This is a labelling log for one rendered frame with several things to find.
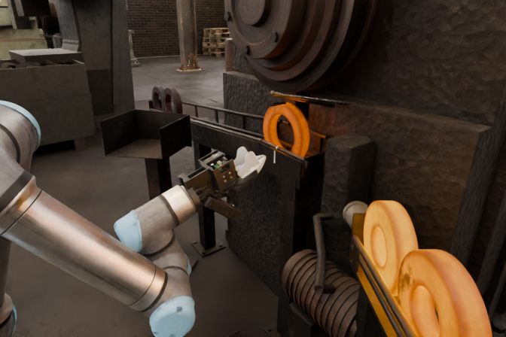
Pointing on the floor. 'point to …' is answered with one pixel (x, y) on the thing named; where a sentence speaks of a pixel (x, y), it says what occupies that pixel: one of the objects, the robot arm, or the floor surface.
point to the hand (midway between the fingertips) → (261, 161)
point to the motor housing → (333, 276)
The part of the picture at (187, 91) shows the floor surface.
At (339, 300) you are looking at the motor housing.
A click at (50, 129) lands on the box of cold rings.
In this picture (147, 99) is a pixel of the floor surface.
